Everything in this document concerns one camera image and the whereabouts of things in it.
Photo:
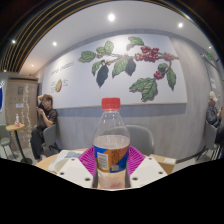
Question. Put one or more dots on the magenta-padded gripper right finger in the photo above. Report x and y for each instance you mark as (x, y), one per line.
(146, 171)

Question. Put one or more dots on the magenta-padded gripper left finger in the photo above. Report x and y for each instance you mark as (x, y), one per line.
(75, 173)

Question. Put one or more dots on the clear red-capped drink bottle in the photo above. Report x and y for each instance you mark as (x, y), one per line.
(111, 150)

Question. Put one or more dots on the tan cardboard box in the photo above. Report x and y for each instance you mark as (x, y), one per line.
(163, 161)

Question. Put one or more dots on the grey padded chair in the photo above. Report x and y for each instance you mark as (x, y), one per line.
(3, 133)
(210, 135)
(141, 138)
(50, 135)

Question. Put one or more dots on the person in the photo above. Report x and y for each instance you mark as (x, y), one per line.
(43, 123)
(212, 115)

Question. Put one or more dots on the small round wooden table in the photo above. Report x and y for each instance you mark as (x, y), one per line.
(15, 127)

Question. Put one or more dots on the small clear bottle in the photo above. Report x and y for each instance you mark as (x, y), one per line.
(17, 120)

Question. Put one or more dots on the green exit sign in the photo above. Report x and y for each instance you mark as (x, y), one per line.
(209, 56)

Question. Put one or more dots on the round ceiling lights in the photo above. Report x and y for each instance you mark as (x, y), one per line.
(111, 17)

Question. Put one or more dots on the blue wall sign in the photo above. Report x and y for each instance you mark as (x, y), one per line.
(1, 98)

